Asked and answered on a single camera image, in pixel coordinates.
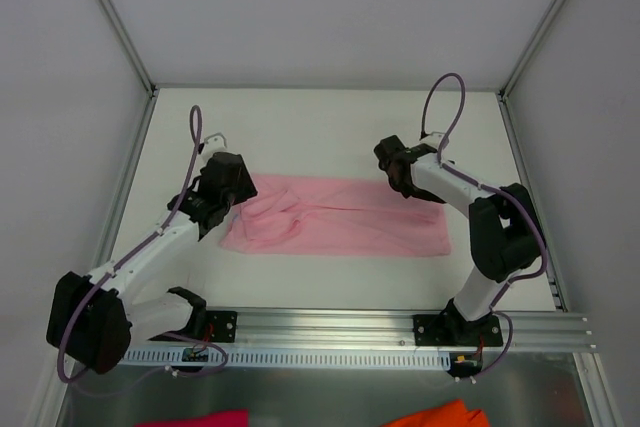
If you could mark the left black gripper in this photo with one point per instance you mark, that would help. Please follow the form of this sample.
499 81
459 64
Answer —
239 187

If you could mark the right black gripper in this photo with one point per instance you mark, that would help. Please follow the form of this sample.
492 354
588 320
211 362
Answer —
392 167

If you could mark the pink t shirt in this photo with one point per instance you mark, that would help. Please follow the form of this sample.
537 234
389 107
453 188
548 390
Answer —
297 215

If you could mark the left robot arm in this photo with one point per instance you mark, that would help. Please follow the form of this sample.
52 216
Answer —
95 317

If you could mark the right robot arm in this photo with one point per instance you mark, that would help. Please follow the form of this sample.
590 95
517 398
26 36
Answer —
506 241

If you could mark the red t shirt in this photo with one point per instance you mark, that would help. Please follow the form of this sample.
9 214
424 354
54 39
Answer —
228 418

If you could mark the orange t shirt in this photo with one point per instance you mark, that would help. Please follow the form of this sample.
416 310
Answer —
452 414

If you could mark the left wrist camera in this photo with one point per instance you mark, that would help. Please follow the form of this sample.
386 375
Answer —
213 143

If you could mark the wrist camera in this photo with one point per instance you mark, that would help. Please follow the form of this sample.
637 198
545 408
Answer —
436 140
213 143

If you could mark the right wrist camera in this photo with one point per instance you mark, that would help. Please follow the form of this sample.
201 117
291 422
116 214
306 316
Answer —
436 140

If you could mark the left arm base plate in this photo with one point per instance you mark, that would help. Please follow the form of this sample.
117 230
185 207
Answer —
217 326

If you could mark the aluminium mounting rail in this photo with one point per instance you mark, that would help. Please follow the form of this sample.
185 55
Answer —
393 330

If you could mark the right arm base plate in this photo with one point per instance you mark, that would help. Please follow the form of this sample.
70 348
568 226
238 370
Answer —
435 329

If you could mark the slotted cable duct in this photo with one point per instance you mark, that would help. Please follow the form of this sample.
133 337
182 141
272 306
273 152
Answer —
183 356

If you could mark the left aluminium frame post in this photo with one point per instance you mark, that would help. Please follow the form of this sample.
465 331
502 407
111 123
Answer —
127 46

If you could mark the aluminium frame post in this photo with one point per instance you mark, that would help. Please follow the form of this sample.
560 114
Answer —
127 46
532 46

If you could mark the right aluminium frame post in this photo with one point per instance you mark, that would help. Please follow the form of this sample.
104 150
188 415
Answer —
532 46

